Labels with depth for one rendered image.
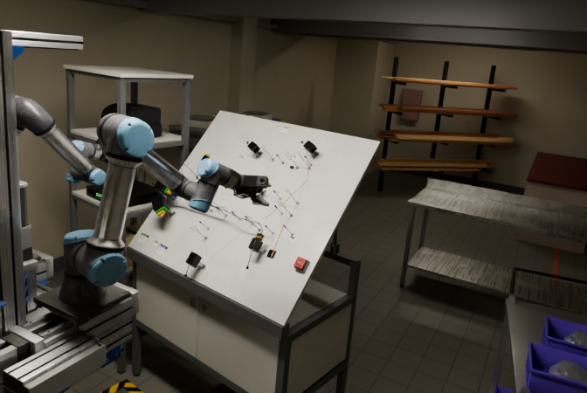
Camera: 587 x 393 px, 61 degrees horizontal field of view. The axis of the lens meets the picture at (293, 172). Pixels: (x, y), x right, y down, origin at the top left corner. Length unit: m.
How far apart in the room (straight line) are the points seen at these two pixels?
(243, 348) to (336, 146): 1.12
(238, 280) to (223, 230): 0.33
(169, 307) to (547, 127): 7.40
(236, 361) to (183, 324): 0.40
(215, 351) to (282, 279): 0.60
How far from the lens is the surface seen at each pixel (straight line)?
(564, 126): 9.16
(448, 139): 7.94
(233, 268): 2.52
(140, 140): 1.59
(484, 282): 4.75
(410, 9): 3.73
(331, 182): 2.51
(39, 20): 4.44
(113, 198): 1.63
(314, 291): 2.74
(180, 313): 2.86
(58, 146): 2.25
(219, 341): 2.68
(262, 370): 2.53
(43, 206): 4.64
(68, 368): 1.73
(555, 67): 9.13
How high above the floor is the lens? 2.03
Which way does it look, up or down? 14 degrees down
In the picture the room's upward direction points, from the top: 5 degrees clockwise
